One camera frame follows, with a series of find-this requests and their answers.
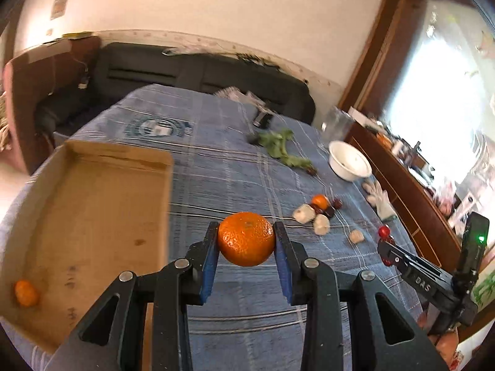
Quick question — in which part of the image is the red cherry tomato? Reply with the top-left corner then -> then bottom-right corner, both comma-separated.
377,224 -> 391,240

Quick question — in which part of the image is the small orange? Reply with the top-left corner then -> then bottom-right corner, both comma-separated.
14,280 -> 39,307

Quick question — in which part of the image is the dark red jujube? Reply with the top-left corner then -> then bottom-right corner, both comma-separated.
332,198 -> 343,209
310,203 -> 335,219

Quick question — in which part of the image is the small orange mandarin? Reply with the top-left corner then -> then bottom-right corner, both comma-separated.
310,194 -> 330,211

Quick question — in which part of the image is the large orange mandarin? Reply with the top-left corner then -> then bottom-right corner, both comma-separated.
217,212 -> 275,267

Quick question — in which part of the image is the brown wooden cabinet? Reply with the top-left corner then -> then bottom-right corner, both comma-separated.
345,123 -> 480,327

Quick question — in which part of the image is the white work glove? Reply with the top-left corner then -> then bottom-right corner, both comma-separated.
362,180 -> 397,221

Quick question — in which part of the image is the brown cardboard box tray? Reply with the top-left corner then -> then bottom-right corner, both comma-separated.
1,140 -> 173,353

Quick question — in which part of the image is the white paper bowl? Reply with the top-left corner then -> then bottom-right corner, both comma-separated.
329,141 -> 372,182

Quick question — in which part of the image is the clear glass jar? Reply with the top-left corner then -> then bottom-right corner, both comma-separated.
318,106 -> 355,150

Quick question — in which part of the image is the blue plaid tablecloth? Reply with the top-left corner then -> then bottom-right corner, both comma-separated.
0,83 -> 426,371

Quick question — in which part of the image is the green leafy vegetable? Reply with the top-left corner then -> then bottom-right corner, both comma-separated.
246,128 -> 317,177

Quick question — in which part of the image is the black small device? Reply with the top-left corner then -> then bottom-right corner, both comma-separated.
252,111 -> 273,130

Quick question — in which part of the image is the brown armchair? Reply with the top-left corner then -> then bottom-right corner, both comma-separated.
3,36 -> 101,175

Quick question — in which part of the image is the black leather sofa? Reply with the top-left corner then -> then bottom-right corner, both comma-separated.
33,43 -> 316,137

